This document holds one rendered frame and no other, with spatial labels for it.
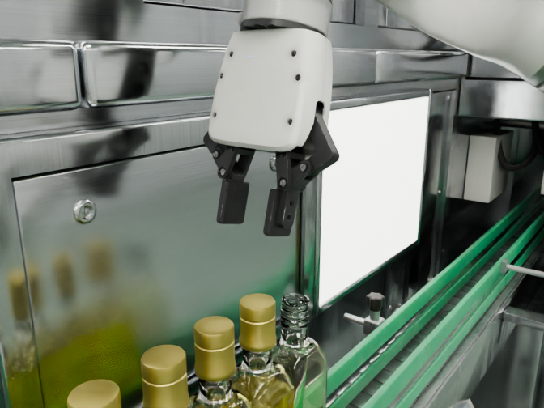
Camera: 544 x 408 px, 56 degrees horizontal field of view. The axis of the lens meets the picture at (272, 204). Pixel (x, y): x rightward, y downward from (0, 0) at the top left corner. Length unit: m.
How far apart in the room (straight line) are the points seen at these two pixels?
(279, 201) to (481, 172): 1.12
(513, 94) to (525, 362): 0.67
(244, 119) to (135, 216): 0.16
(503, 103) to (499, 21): 0.88
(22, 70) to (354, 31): 0.56
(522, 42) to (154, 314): 0.43
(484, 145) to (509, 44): 1.05
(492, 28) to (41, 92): 0.37
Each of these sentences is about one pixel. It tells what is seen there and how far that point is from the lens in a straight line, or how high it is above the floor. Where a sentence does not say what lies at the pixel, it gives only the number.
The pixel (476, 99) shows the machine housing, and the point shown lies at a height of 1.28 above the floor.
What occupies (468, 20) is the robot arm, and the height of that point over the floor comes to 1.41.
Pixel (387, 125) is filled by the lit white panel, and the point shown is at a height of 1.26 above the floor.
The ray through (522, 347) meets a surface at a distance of 1.50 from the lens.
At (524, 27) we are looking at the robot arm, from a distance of 0.44.
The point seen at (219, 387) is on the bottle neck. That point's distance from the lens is 0.47.
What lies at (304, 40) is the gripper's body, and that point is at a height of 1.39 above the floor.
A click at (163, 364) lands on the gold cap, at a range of 0.40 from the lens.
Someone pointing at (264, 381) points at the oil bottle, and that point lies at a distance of 0.51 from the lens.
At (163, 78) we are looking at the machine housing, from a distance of 0.53.
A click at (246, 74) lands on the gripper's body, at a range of 0.44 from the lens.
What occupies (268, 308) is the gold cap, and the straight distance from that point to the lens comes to 0.48.
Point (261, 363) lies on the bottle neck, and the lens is 0.50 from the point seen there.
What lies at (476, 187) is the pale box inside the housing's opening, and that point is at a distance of 1.51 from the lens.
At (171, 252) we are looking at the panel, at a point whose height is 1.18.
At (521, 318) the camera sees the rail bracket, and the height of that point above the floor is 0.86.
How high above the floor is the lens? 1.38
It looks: 16 degrees down
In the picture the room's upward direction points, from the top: straight up
